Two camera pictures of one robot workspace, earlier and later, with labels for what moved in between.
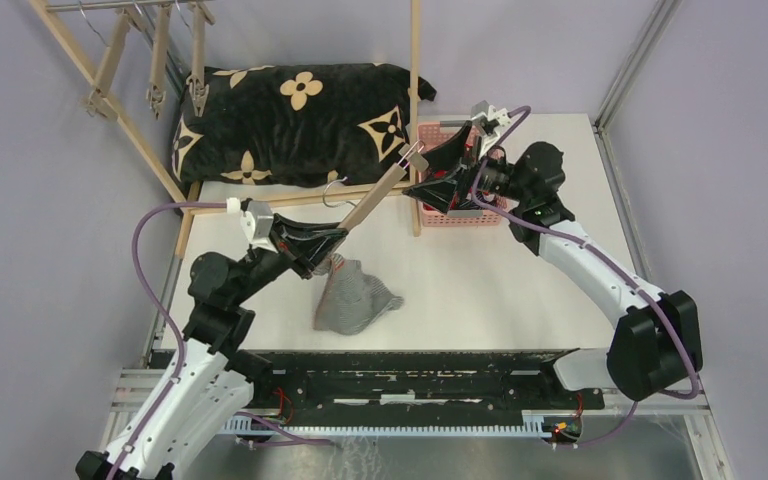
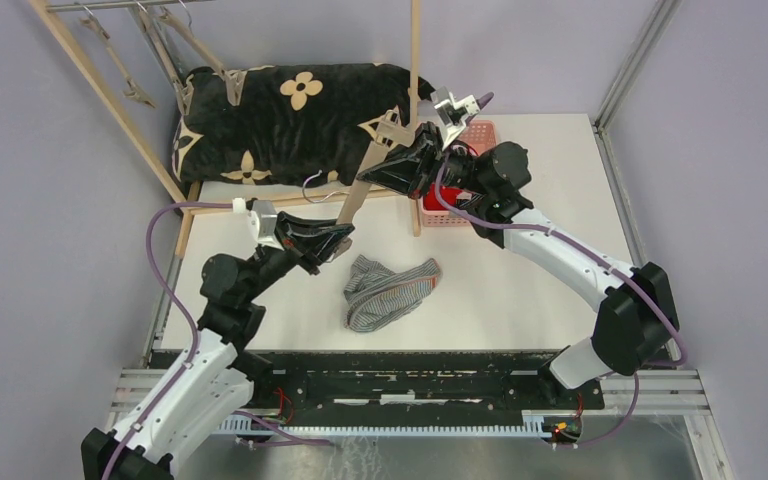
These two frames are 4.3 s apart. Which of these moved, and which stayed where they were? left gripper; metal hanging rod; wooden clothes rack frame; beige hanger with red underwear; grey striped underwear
Moved: grey striped underwear; beige hanger with red underwear
Stayed: left gripper; metal hanging rod; wooden clothes rack frame
